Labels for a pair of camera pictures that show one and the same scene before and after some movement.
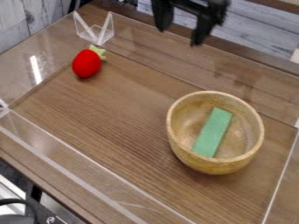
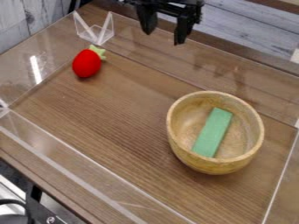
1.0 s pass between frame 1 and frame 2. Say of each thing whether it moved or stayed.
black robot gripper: moved
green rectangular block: stayed
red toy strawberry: stayed
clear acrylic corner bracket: stayed
